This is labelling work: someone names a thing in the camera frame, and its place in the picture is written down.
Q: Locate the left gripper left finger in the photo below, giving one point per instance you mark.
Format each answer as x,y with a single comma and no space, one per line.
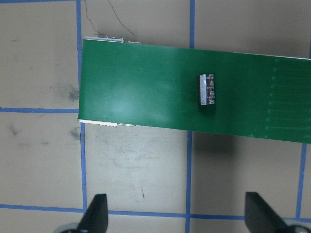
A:
95,219

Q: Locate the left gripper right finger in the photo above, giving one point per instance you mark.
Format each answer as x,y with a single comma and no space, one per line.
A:
259,217

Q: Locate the black capacitor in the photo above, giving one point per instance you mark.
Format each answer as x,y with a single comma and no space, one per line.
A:
205,89

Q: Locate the green conveyor belt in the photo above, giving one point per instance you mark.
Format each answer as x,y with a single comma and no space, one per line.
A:
257,96

